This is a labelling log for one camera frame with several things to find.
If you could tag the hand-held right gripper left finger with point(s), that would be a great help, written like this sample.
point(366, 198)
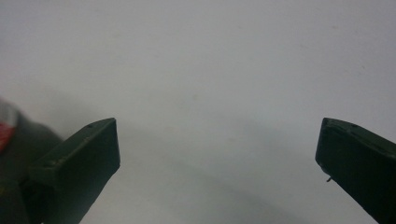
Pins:
point(81, 158)

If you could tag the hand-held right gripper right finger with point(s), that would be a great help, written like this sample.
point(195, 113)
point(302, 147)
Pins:
point(358, 161)

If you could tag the cola bottle with red label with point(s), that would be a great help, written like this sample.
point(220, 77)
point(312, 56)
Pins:
point(7, 137)

